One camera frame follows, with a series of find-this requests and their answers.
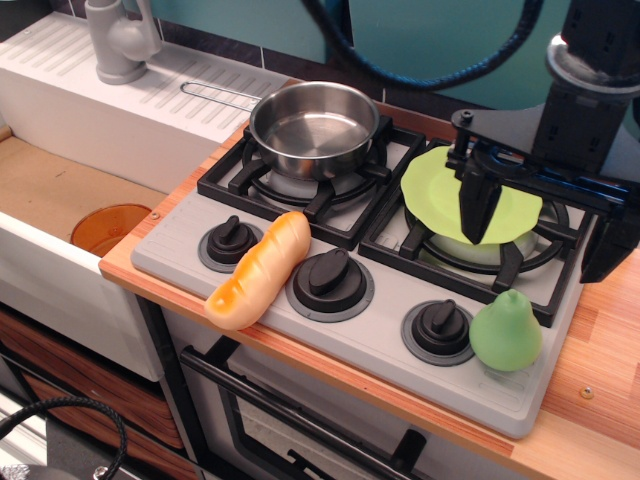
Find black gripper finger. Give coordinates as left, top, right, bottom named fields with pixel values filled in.
left=581, top=212, right=639, bottom=284
left=459, top=170, right=502, bottom=245

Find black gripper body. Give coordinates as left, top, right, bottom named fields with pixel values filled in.
left=447, top=107, right=630, bottom=217

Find green toy pear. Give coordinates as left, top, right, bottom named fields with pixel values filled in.
left=469, top=289, right=543, bottom=372

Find toy bread loaf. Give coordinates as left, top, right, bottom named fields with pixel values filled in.
left=204, top=212, right=312, bottom=331

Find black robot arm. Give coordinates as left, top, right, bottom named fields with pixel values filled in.
left=447, top=1, right=639, bottom=283

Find light green plate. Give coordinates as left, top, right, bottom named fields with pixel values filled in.
left=401, top=146, right=543, bottom=244

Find grey toy stove top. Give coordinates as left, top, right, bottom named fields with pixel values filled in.
left=131, top=117, right=591, bottom=438

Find black right stove knob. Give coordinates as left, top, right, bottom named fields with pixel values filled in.
left=401, top=299, right=474, bottom=367

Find black stove knob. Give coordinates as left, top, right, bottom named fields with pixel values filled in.
left=198, top=215, right=263, bottom=273
left=401, top=299, right=474, bottom=367
left=286, top=248, right=375, bottom=323

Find black middle stove knob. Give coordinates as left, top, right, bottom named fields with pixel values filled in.
left=286, top=248, right=375, bottom=323

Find stainless steel pot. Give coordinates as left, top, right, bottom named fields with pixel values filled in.
left=180, top=80, right=381, bottom=182

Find black left stove knob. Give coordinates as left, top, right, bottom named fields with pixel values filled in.
left=198, top=215, right=263, bottom=273

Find black right burner grate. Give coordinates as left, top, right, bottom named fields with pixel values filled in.
left=359, top=179, right=591, bottom=327

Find black burner grate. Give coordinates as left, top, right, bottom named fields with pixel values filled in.
left=197, top=116, right=427, bottom=250
left=359, top=179, right=591, bottom=327

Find black left burner grate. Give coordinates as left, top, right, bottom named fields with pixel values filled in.
left=197, top=116, right=427, bottom=250

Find orange plastic cup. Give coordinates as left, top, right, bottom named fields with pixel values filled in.
left=70, top=203, right=151, bottom=257

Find grey toy faucet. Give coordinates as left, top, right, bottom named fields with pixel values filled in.
left=85, top=0, right=162, bottom=85

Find white toy sink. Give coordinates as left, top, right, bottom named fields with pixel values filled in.
left=1, top=13, right=285, bottom=381

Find wooden drawer fronts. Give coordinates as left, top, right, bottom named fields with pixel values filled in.
left=1, top=305, right=198, bottom=479

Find teal wall cabinet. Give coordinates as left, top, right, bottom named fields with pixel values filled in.
left=152, top=1, right=569, bottom=109

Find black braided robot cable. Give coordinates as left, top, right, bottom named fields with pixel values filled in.
left=298, top=0, right=546, bottom=92

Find oven door with handle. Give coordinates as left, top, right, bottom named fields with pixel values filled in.
left=179, top=335, right=531, bottom=480

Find black braided cable lower left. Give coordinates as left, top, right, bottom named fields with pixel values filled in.
left=0, top=395, right=128, bottom=480

